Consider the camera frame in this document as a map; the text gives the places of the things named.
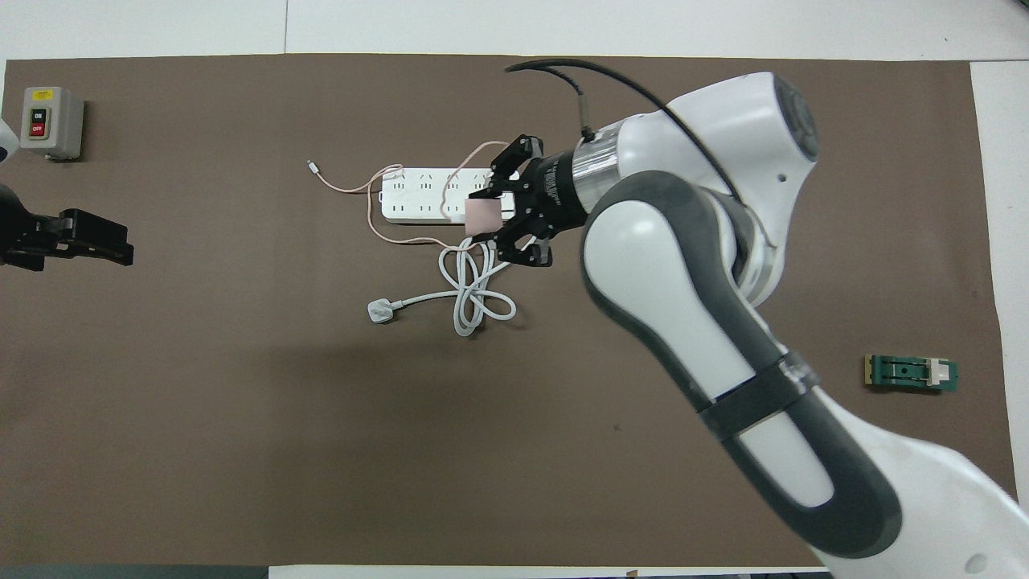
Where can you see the grey on-off switch box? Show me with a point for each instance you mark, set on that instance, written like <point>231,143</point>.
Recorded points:
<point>48,121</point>

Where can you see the pink charger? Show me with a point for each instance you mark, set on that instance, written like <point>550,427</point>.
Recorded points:
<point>482,217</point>

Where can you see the brown table mat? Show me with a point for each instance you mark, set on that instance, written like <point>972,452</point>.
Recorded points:
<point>321,442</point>

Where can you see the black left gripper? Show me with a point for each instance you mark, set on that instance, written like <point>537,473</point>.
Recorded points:
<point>16,233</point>

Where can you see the white power strip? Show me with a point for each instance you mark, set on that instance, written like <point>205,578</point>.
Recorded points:
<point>418,197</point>

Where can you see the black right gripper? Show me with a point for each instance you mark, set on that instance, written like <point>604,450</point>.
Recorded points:
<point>551,197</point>

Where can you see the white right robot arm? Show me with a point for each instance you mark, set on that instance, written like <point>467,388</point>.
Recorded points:
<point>667,265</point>

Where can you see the small green circuit board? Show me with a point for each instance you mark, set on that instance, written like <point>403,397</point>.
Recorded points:
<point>908,372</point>

